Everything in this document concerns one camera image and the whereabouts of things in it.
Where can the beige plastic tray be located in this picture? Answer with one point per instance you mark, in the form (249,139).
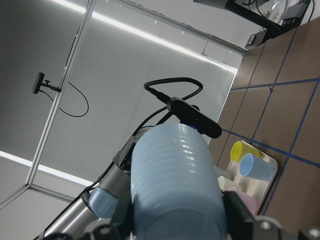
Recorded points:
(255,188)

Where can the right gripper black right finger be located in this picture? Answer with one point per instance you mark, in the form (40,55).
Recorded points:
(238,215)

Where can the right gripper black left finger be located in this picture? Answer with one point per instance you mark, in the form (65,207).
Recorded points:
(122,218)

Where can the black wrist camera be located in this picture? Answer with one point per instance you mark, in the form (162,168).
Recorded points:
(189,115)

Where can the pink plastic cup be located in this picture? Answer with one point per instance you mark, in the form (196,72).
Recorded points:
(249,201)

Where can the grey blue plastic cup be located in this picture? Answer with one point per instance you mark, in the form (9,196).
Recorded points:
(174,187)

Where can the yellow plastic cup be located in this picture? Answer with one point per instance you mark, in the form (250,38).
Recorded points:
(240,149)

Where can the light blue plastic cup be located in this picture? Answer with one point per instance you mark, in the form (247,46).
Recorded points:
(254,167)

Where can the black overhead camera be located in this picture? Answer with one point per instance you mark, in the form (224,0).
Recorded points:
(40,82)

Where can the cream white plastic cup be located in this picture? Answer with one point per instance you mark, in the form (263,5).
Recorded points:
(225,184)

